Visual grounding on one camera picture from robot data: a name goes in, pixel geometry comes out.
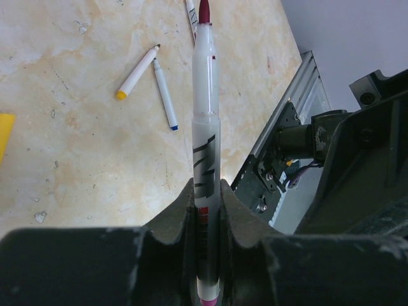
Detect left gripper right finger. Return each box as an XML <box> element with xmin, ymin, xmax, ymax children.
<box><xmin>219</xmin><ymin>179</ymin><xmax>276</xmax><ymax>305</ymax></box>

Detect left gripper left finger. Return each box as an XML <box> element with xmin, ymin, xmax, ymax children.
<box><xmin>136</xmin><ymin>179</ymin><xmax>195</xmax><ymax>305</ymax></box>

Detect magenta marker pen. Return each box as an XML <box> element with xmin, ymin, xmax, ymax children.
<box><xmin>192</xmin><ymin>1</ymin><xmax>221</xmax><ymax>305</ymax></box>

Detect white pen yellow end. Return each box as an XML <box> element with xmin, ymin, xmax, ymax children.
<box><xmin>116</xmin><ymin>44</ymin><xmax>161</xmax><ymax>100</ymax></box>

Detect yellow pen cap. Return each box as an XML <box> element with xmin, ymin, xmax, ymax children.
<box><xmin>0</xmin><ymin>113</ymin><xmax>15</xmax><ymax>163</ymax></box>

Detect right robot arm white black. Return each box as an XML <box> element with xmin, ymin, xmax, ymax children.
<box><xmin>232</xmin><ymin>70</ymin><xmax>407</xmax><ymax>237</ymax></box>

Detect white pen blue end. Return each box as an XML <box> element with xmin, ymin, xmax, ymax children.
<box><xmin>153</xmin><ymin>57</ymin><xmax>179</xmax><ymax>131</ymax></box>

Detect white pen dark tip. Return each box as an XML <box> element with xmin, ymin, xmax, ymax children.
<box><xmin>184</xmin><ymin>0</ymin><xmax>198</xmax><ymax>43</ymax></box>

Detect aluminium frame rail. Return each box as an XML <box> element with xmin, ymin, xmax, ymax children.
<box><xmin>250</xmin><ymin>51</ymin><xmax>332</xmax><ymax>157</ymax></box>

